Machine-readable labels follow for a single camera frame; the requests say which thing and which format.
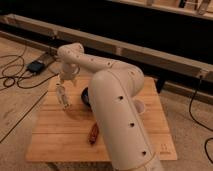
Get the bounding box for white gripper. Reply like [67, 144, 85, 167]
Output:
[59, 62, 80, 86]

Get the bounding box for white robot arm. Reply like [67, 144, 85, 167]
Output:
[57, 43, 164, 171]

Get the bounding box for black bowl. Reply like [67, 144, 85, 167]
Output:
[81, 87, 91, 107]

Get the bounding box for black power adapter box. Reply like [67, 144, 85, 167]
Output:
[27, 61, 45, 74]

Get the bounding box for wooden table board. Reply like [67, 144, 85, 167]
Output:
[26, 76, 177, 162]

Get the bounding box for translucent plastic cup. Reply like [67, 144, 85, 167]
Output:
[134, 99, 146, 115]

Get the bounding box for black floor cable left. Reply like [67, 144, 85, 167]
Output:
[0, 43, 80, 144]

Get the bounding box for long wooden frame beam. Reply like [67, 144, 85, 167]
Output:
[0, 14, 213, 82]

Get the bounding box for black cable right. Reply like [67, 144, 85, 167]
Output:
[188, 75, 213, 165]

